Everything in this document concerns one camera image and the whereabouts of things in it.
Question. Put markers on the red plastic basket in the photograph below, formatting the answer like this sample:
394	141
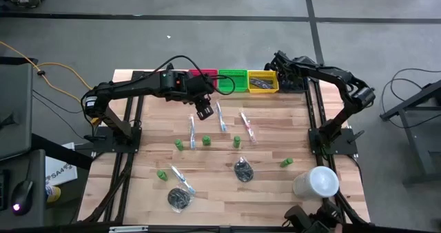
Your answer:
203	72

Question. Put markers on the yellow round object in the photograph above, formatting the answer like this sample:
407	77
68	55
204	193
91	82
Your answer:
54	194

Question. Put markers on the dark grey monitor panel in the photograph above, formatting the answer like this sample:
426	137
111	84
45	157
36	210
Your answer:
13	105

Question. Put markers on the white cylindrical container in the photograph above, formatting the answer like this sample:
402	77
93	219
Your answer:
317	183

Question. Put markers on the red toothbrush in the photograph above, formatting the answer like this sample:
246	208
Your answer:
248	127

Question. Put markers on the black handheld controller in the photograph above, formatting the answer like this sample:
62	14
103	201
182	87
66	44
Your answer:
299	217

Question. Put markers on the small green shampoo bottle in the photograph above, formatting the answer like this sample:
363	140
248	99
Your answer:
179	145
206	140
286	162
162	175
236	142

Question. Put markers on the grey desk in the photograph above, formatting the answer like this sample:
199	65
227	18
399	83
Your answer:
39	171

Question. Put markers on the black aluminium table frame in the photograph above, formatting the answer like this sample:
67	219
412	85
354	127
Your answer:
137	75

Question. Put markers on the black diagonal bar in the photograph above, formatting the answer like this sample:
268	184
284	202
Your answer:
62	152

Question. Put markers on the white printed box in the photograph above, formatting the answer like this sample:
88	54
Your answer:
58	164

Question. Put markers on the yellow plastic basket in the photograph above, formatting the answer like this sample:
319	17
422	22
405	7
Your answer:
253	73

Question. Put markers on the black metal stand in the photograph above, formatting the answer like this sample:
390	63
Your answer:
413	100

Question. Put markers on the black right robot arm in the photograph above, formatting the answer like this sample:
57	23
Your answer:
344	79

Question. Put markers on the black clamp knob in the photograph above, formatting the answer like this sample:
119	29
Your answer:
169	67
269	67

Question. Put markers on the silver metal bracket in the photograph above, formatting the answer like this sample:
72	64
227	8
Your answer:
127	229

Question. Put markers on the black computer mouse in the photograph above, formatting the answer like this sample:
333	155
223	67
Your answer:
22	195

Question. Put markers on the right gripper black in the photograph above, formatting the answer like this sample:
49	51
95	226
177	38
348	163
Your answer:
296	65

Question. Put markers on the green plastic basket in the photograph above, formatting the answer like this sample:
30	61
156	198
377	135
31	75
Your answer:
237	79

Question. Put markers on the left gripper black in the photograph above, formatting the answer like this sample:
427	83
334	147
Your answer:
204	109

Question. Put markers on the blue toothbrush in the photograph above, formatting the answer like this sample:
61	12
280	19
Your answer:
181	178
220	117
192	133

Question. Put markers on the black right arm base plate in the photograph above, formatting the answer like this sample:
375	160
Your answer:
344	147

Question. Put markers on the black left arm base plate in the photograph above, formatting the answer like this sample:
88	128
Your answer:
101	145

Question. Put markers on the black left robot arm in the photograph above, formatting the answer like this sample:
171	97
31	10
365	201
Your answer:
138	88

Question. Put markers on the round black hairbrush in bag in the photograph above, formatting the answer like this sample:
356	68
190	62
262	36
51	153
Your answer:
243	171
178	198

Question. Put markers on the person's shoe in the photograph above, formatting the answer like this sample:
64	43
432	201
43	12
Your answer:
25	1

